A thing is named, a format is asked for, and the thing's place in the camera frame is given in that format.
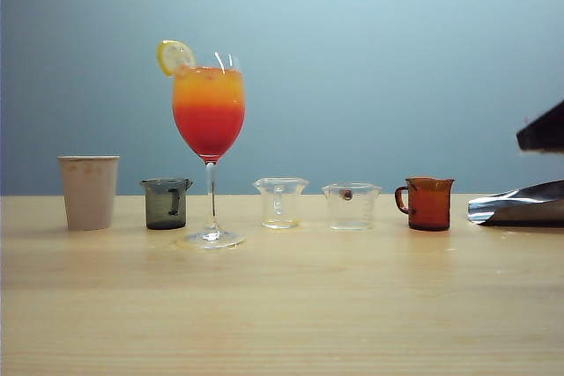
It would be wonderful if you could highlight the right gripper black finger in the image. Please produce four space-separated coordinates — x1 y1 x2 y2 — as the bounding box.
516 100 564 153

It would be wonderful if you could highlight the yellow lemon slice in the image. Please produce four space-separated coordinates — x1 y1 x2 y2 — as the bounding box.
156 40 197 78

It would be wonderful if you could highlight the amber glass measuring cup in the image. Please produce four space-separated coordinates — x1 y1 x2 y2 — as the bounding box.
394 176 456 232

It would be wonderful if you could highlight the clear measuring cup red sticker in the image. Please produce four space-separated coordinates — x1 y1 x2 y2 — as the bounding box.
321 181 382 232

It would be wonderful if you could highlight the clear measuring cup yellow residue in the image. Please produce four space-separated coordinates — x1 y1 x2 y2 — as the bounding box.
252 176 309 230

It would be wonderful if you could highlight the smoky grey measuring cup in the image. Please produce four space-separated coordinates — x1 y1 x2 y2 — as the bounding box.
139 177 194 231

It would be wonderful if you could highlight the beige paper cup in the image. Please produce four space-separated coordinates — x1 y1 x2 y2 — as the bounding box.
57 155 121 232

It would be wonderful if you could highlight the silver foil pouch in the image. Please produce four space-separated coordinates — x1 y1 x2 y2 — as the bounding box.
467 179 564 227

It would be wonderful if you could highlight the wine glass with orange-red drink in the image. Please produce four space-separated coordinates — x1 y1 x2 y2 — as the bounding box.
171 52 247 250

